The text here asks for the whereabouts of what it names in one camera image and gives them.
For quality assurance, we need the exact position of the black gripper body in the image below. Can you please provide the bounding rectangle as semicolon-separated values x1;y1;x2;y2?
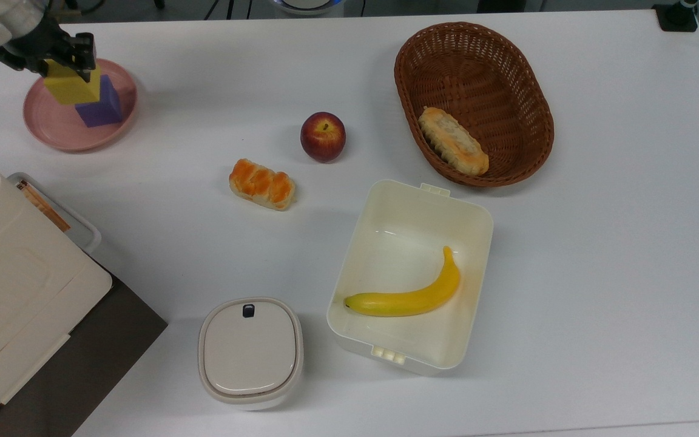
0;15;81;77

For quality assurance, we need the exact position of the yellow foam cube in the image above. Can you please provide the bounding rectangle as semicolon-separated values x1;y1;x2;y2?
44;59;102;106

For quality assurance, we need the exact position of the purple foam cube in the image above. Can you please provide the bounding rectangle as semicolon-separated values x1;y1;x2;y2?
75;74;124;128

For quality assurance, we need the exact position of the pink plastic plate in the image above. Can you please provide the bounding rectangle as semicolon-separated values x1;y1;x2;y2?
23;58;139;152

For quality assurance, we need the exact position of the clear plastic box with sticks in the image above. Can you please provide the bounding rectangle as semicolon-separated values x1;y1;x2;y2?
7;172;102;254

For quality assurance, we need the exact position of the orange glazed bread roll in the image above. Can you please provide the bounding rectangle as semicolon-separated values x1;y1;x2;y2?
228;158;295;212

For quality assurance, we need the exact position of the white boxy appliance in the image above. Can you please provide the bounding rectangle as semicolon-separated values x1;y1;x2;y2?
0;144;113;436

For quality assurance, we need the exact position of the white and blue round device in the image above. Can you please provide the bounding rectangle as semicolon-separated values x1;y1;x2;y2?
269;0;346;16

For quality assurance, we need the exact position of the red apple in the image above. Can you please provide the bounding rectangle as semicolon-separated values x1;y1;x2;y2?
300;112;347;163

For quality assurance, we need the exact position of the dark brown tray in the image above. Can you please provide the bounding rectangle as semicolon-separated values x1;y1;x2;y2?
0;273;169;437

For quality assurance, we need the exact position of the round white lidded container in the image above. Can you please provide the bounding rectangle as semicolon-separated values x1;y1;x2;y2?
197;297;305;412

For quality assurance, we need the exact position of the white rectangular plastic container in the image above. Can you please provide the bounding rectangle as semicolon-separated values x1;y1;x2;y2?
326;179;495;376

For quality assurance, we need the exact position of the long pale bread loaf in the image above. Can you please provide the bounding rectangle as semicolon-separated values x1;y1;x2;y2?
418;107;490;177

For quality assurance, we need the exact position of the yellow banana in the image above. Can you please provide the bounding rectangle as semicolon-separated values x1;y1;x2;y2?
343;245;462;317

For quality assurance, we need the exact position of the brown wicker basket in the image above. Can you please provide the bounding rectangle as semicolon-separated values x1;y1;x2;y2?
394;22;555;188

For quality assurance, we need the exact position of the black clamp mount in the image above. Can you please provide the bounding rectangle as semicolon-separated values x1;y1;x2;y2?
653;0;699;33

